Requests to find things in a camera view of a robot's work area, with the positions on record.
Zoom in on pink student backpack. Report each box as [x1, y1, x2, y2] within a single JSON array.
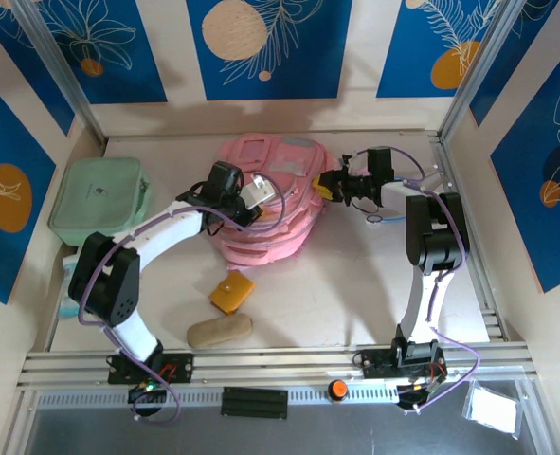
[[211, 132, 329, 271]]

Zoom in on orange leather wallet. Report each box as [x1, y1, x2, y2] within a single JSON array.
[[208, 269, 256, 317]]

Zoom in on beige glasses case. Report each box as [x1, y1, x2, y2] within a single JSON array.
[[186, 313, 254, 349]]

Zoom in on mint green lunch bag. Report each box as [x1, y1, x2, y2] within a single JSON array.
[[46, 156, 154, 247]]

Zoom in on pale blue tissue pack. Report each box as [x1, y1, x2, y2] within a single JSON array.
[[60, 255, 84, 319]]

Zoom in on clear bag with white paper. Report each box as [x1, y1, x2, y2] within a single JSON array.
[[462, 378, 522, 437]]

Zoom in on black ribbed block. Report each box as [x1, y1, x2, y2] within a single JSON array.
[[220, 386, 289, 421]]

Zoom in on orange emergency stop button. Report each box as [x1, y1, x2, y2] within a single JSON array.
[[326, 378, 350, 404]]

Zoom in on aluminium side rail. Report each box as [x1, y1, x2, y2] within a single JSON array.
[[428, 135, 508, 342]]

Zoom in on aluminium corner post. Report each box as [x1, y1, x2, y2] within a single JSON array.
[[438, 0, 530, 143], [11, 0, 108, 146]]

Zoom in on aluminium frame rail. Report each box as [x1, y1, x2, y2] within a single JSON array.
[[16, 343, 541, 392]]

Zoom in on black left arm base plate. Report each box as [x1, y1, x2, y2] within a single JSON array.
[[107, 353, 195, 386]]

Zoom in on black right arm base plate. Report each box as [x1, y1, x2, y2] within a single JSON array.
[[358, 348, 447, 380]]

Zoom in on grey slotted cable duct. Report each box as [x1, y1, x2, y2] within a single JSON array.
[[37, 386, 399, 410]]

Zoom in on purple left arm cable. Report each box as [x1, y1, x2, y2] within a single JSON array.
[[78, 173, 288, 426]]

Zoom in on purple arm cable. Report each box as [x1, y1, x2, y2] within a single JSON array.
[[354, 145, 482, 413], [78, 173, 288, 426]]

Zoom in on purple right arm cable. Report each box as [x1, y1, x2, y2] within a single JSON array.
[[354, 145, 482, 413]]

